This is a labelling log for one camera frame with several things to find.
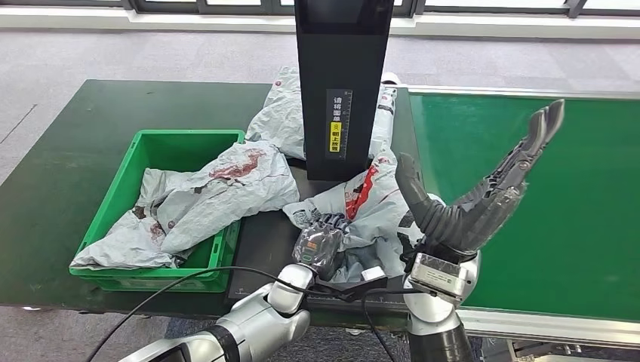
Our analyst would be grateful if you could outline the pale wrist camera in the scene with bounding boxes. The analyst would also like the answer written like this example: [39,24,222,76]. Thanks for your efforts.
[315,265,389,303]
[408,252,474,307]

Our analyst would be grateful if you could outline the yellow black label sticker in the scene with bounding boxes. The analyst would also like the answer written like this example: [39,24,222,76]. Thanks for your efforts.
[325,88,353,161]

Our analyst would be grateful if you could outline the dark green table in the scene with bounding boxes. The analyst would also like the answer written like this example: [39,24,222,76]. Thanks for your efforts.
[0,78,421,331]

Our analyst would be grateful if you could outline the crumpled grey parcel black band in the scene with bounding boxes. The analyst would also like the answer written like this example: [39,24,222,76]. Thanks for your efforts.
[245,66,398,162]

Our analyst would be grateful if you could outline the green plastic crate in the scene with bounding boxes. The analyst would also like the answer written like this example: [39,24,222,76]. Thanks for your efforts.
[69,128,246,293]

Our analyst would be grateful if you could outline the grey parcel red logo line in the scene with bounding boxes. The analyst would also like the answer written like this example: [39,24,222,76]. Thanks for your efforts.
[282,145,446,284]

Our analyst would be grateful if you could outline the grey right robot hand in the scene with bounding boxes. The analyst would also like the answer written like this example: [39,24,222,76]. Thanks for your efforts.
[394,98,567,259]

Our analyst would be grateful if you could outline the green conveyor belt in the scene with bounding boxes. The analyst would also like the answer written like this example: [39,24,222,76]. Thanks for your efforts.
[407,92,640,321]

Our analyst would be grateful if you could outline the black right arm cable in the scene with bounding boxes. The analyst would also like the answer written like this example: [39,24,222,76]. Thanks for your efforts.
[361,288,417,362]

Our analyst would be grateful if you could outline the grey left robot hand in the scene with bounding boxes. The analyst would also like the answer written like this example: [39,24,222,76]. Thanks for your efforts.
[292,212,352,281]

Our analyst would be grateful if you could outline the white window sill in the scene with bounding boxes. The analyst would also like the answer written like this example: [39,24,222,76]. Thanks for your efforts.
[0,7,640,41]

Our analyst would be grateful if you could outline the black inbound scanner machine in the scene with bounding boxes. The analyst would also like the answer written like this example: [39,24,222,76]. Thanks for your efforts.
[226,0,426,313]

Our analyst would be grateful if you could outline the grey parcel red blotch print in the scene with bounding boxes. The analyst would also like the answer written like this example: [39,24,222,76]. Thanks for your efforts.
[157,141,300,256]

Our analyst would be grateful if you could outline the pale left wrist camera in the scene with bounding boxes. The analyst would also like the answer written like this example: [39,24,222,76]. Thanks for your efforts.
[315,265,389,303]

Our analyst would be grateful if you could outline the grey parcel brown smudges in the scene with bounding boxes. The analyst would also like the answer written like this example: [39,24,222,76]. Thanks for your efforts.
[69,167,201,271]

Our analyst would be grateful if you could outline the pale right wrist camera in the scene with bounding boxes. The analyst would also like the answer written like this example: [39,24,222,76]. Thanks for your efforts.
[408,252,474,307]

